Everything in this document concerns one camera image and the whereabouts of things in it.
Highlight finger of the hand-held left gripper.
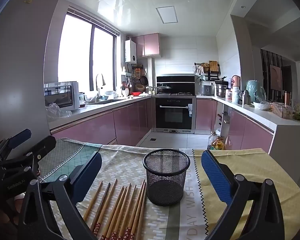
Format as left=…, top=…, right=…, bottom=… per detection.
left=0, top=129, right=32, bottom=162
left=0, top=135, right=57, bottom=172

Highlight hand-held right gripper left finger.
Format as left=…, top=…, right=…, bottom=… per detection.
left=17, top=151, right=103, bottom=240

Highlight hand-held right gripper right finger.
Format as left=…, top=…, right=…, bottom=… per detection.
left=201, top=149, right=285, bottom=240

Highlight bundle of wooden chopsticks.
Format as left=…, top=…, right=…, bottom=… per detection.
left=83, top=179, right=147, bottom=240

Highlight black mesh holder cup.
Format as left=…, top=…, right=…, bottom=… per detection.
left=143, top=149, right=191, bottom=207

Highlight person's left hand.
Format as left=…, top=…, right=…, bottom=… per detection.
left=0, top=196, right=24, bottom=240

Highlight yellow cooking oil bottle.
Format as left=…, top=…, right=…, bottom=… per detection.
left=211, top=136, right=225, bottom=150

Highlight clear plastic bottle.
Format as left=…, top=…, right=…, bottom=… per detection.
left=207, top=131, right=217, bottom=150

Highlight clear plastic bag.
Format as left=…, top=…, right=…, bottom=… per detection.
left=45, top=102, right=72, bottom=118

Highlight patterned yellow green tablecloth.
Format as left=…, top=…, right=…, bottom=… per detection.
left=39, top=137, right=300, bottom=240

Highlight pink base cabinets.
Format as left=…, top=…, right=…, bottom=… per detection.
left=196, top=98, right=274, bottom=153
left=51, top=97, right=155, bottom=147

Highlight white microwave oven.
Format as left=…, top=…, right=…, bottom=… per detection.
left=44, top=81, right=80, bottom=112

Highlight grey refrigerator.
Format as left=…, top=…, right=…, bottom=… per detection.
left=0, top=0, right=67, bottom=153

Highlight black built-in oven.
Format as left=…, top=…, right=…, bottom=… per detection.
left=155, top=97, right=193, bottom=130

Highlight white kitchen countertop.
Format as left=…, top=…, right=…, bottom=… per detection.
left=46, top=94, right=300, bottom=133

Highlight bowl in plastic bag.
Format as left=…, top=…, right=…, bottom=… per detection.
left=252, top=101, right=272, bottom=110

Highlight stainless steel stock pot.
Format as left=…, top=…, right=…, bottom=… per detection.
left=215, top=80, right=228, bottom=98

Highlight silver rice cooker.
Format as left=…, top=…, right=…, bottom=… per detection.
left=199, top=80, right=214, bottom=96

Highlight steel sink faucet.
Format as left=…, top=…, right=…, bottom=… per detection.
left=95, top=73, right=106, bottom=98

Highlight clear plastic food container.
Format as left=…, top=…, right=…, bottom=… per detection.
left=271, top=102, right=293, bottom=119

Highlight kitchen window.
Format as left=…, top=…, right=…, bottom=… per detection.
left=57, top=6, right=120, bottom=93

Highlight mint green appliance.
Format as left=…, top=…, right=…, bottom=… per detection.
left=245, top=80, right=265, bottom=103

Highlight black wok with lid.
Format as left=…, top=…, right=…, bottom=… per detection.
left=156, top=84, right=172, bottom=93

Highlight black dish rack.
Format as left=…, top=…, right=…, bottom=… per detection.
left=194, top=61, right=220, bottom=80

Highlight black range hood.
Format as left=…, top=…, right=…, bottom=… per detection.
left=156, top=74, right=196, bottom=92

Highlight white water heater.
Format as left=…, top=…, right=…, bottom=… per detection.
left=124, top=40, right=137, bottom=63

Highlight pink upper cabinet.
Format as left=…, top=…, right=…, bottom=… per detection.
left=131, top=33, right=161, bottom=57

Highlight square ceiling light panel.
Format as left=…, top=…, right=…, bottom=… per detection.
left=156, top=6, right=178, bottom=24

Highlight framed wall picture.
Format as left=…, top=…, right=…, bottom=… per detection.
left=269, top=64, right=282, bottom=90

